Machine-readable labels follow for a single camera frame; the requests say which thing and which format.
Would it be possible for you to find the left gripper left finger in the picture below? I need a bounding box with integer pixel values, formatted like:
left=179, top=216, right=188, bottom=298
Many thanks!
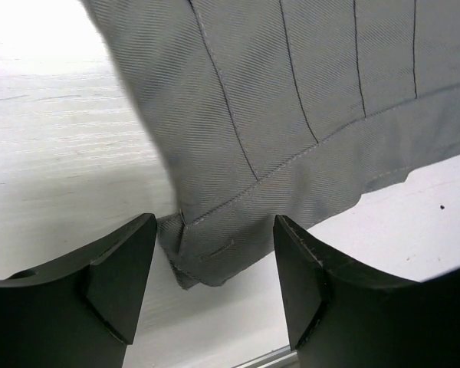
left=0, top=214, right=157, bottom=368

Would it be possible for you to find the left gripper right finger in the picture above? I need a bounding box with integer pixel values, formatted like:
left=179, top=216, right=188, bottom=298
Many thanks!
left=273, top=215, right=460, bottom=367

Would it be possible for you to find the grey pleated skirt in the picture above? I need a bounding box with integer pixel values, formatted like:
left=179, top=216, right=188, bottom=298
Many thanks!
left=84, top=1, right=460, bottom=289

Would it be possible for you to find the front aluminium rail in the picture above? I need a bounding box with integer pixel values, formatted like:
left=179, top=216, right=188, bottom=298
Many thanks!
left=235, top=346, right=299, bottom=368

